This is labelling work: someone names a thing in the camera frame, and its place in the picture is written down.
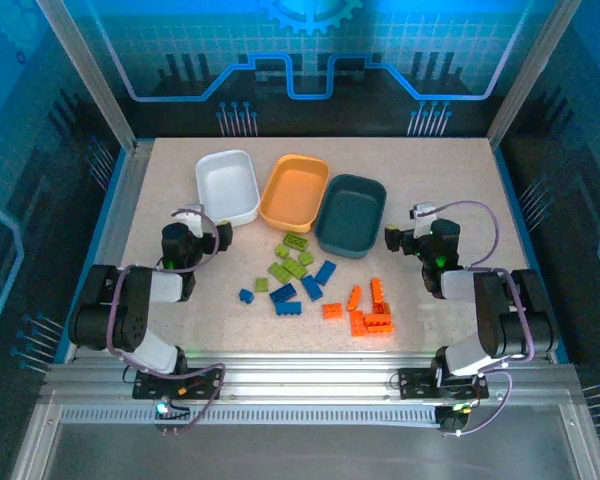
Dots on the aluminum mounting rail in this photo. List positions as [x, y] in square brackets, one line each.
[305, 370]

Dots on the slotted metal strip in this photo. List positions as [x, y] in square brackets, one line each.
[305, 415]

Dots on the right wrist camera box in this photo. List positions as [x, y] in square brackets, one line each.
[422, 215]

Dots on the long green lego brick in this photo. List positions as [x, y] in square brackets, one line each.
[296, 241]
[279, 273]
[295, 268]

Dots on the small blue lego brick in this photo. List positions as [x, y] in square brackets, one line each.
[246, 296]

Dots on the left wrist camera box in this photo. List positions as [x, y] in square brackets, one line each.
[195, 216]

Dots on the teal plastic container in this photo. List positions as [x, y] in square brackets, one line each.
[350, 215]

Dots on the orange plastic container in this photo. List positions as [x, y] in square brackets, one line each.
[294, 192]

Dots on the black controller box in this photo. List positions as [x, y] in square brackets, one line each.
[452, 420]
[172, 417]

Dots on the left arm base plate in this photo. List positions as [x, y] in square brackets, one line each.
[200, 384]

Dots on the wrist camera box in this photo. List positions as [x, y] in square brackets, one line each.
[422, 215]
[195, 216]

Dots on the aluminum frame post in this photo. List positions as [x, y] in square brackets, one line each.
[530, 75]
[87, 75]

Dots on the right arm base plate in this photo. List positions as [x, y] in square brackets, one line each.
[415, 384]

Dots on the white plastic container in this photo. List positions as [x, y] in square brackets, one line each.
[227, 185]

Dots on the short orange lego brick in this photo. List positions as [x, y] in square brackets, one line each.
[332, 311]
[381, 309]

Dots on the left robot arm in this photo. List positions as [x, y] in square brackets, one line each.
[130, 310]

